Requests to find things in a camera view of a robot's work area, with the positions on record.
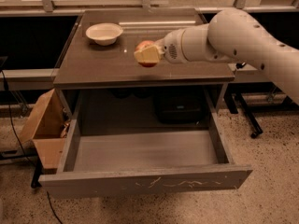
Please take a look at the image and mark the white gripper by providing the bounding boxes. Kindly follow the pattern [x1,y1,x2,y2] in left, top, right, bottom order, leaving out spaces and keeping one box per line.
[134,29,188,63]

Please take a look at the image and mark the red apple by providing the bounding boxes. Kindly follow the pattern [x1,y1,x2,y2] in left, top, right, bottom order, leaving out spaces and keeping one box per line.
[135,41,157,67]

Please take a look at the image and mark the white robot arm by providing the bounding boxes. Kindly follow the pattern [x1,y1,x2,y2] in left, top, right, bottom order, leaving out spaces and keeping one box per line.
[134,8,299,104]

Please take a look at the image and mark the grey cabinet with glossy top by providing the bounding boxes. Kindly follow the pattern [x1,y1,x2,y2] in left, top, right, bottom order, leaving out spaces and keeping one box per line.
[53,9,234,119]

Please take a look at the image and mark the open grey drawer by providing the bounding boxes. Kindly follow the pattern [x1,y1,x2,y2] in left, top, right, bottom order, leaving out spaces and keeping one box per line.
[39,90,252,199]

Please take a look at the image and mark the white bowl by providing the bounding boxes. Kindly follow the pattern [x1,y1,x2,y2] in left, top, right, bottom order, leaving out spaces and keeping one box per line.
[85,23,123,46]

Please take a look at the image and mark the black bag under cabinet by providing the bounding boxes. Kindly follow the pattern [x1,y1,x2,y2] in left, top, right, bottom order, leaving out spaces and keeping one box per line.
[153,93,206,124]

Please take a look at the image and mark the black wheeled stand leg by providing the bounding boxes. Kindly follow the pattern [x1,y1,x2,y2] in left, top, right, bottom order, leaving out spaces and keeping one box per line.
[224,85,263,139]

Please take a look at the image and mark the brown cardboard box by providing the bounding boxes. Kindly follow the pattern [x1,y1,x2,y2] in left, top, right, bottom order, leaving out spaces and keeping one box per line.
[19,89,65,170]

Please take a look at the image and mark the black adapter with cable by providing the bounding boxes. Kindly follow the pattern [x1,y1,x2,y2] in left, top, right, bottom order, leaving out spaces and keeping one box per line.
[235,63,246,69]

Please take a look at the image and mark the black floor cable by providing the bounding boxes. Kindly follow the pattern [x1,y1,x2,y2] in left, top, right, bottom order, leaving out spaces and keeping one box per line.
[0,70,64,224]

